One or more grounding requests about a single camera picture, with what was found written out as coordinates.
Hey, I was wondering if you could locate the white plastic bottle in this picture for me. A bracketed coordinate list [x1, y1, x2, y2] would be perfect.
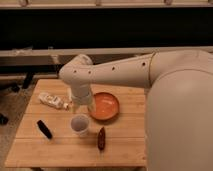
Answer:
[38, 92, 69, 110]

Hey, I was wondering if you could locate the black chair base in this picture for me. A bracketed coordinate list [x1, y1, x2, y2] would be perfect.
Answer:
[0, 71, 35, 126]

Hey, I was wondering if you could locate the black rectangular object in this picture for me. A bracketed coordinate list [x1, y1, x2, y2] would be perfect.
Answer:
[37, 120, 52, 139]

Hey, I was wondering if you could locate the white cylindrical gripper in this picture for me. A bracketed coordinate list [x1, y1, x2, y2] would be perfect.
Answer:
[70, 84, 96, 114]

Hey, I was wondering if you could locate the orange bowl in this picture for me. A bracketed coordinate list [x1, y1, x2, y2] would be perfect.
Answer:
[89, 92, 120, 121]

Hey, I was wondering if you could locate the white rectangular sponge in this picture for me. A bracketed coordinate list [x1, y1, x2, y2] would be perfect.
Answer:
[67, 88, 72, 102]

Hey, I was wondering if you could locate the wooden table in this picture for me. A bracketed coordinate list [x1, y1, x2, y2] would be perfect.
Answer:
[5, 79, 146, 168]

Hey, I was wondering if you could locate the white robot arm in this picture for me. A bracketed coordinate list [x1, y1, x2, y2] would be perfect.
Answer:
[59, 50, 213, 171]

